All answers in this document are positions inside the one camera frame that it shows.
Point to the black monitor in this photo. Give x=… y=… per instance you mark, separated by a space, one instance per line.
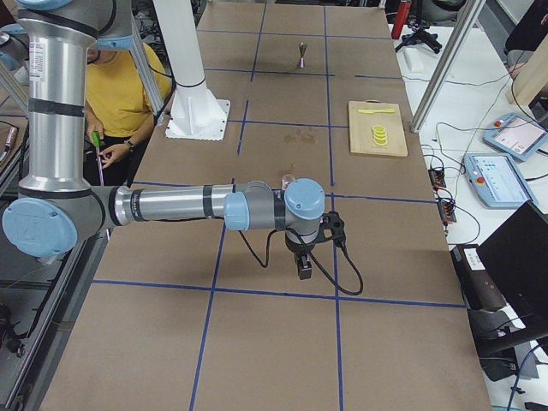
x=515 y=256

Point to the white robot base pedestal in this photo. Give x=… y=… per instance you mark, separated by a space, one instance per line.
x=195 y=113

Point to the red cylinder bottle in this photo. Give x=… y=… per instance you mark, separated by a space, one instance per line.
x=400 y=19

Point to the teach pendant with red button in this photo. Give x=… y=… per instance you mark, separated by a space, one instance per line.
x=515 y=135

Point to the green handled grabber tool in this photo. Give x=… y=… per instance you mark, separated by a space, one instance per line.
x=97 y=143

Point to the blue tape line lengthwise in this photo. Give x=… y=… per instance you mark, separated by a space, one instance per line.
x=332 y=183

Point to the blue tape line crosswise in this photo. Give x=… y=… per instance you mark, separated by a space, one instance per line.
x=278 y=294

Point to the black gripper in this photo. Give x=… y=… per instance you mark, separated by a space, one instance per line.
x=298 y=247

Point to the wooden cutting board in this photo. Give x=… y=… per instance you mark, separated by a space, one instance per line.
x=361 y=140

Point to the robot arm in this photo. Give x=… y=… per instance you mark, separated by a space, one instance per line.
x=57 y=208

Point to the person in yellow shirt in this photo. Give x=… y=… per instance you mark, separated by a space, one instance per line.
x=117 y=106

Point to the upright wooden plank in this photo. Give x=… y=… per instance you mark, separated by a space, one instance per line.
x=532 y=77

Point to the clear glass beaker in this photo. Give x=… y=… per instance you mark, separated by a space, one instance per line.
x=286 y=180

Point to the aluminium frame post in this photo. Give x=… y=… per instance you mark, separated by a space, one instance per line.
x=459 y=34

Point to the yellow plastic knife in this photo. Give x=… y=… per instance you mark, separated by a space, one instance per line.
x=376 y=111

